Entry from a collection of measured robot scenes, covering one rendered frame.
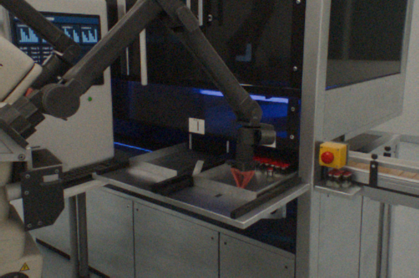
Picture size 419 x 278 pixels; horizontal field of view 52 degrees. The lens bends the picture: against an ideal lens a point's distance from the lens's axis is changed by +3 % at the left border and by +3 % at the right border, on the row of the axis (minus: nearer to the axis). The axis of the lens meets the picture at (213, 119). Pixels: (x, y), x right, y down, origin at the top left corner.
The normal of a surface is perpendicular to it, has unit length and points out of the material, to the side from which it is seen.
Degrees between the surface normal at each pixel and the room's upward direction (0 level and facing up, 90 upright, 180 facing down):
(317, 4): 90
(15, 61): 90
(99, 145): 90
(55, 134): 90
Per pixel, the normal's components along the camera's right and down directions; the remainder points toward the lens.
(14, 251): 0.56, 0.16
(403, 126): -0.62, 0.15
